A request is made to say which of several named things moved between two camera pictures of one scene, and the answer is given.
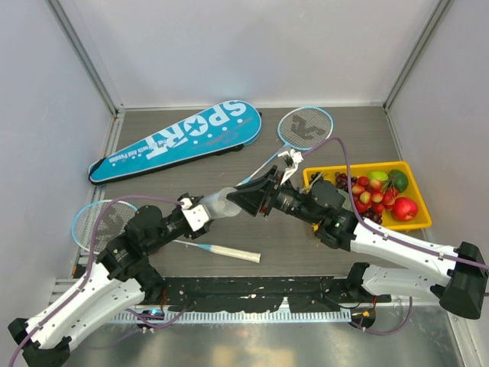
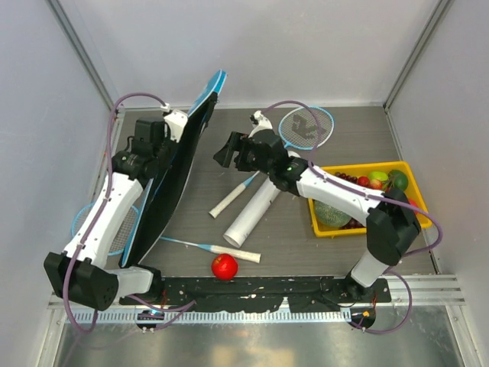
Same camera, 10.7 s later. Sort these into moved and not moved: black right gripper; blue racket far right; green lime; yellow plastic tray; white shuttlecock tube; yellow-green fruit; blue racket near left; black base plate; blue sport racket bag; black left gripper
Moved: white shuttlecock tube; blue sport racket bag; black right gripper; black left gripper
Not moved: green lime; yellow plastic tray; blue racket far right; yellow-green fruit; black base plate; blue racket near left
